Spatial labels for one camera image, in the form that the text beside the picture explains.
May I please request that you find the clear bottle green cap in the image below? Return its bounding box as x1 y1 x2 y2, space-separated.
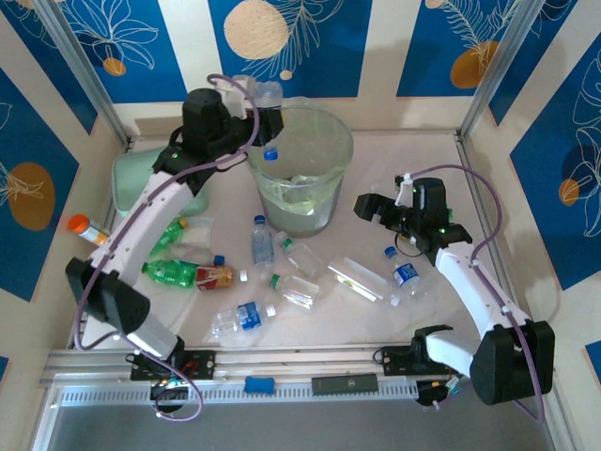
268 273 321 310
274 230 326 279

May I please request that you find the slim water bottle blue cap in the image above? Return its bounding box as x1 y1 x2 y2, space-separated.
251 214 276 268

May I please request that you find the green bottle yellow cap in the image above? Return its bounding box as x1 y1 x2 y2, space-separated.
148 218 190 262

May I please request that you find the crushed clear bottle blue cap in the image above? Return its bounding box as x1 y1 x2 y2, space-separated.
171 246 226 269

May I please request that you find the red label bottle white cap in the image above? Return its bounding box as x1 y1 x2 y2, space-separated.
194 264 251 292

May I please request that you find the green soda bottle green cap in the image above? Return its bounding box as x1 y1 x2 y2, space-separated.
141 259 201 291

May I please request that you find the blue label bottle white cap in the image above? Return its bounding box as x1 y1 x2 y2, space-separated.
209 301 279 338

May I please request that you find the clear plastic waste bin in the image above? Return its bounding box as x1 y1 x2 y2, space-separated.
246 96 354 239

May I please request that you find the mint green zip pouch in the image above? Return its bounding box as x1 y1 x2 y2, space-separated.
111 148 212 220

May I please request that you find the orange capped pill bottle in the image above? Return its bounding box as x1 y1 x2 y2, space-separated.
68 213 112 246

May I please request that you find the black rectangular device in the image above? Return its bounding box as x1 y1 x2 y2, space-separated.
311 373 379 397

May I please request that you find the small blue object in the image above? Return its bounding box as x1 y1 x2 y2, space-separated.
242 374 277 395

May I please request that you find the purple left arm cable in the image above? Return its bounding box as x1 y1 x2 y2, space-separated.
74 73 260 422

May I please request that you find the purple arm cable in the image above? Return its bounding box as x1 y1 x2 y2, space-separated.
74 73 260 422
406 163 546 424

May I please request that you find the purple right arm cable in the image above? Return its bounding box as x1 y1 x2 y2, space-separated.
406 163 546 424

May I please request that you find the aluminium side rail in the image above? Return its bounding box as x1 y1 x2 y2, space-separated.
454 132 532 330

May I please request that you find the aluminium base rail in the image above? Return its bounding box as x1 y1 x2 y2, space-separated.
39 345 550 389

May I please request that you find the perforated grey cable duct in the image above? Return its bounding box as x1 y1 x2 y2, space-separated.
55 378 422 408

